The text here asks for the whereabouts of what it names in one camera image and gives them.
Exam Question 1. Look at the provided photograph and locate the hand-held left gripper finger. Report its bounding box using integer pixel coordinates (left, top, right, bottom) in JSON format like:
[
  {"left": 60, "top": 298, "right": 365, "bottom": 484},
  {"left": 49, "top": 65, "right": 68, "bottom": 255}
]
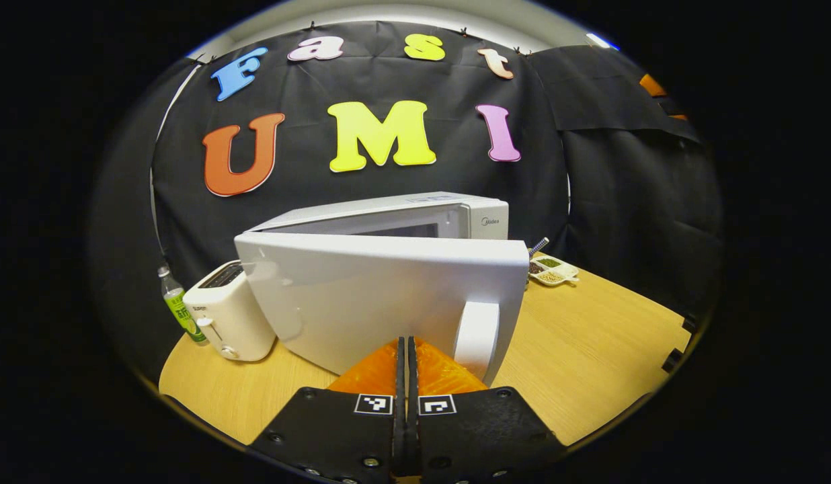
[
  {"left": 249, "top": 336, "right": 407, "bottom": 483},
  {"left": 407, "top": 336, "right": 567, "bottom": 483}
]

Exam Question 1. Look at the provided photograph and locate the white microwave oven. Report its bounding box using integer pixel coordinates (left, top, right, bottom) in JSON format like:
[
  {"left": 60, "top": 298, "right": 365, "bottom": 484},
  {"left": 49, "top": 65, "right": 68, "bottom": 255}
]
[{"left": 234, "top": 192, "right": 530, "bottom": 387}]

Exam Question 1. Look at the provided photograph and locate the white divided condiment dish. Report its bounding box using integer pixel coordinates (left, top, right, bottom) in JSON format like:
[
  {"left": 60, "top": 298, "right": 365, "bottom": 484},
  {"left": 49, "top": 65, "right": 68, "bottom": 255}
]
[{"left": 528, "top": 255, "right": 580, "bottom": 288}]

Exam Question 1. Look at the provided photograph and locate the white toaster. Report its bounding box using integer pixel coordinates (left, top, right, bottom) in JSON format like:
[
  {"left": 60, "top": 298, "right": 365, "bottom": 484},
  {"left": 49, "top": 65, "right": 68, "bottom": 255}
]
[{"left": 182, "top": 260, "right": 277, "bottom": 362}]

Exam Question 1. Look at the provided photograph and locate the green label drink bottle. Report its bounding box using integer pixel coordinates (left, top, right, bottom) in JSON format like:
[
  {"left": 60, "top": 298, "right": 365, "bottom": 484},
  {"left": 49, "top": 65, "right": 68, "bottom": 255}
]
[{"left": 157, "top": 265, "right": 208, "bottom": 344}]

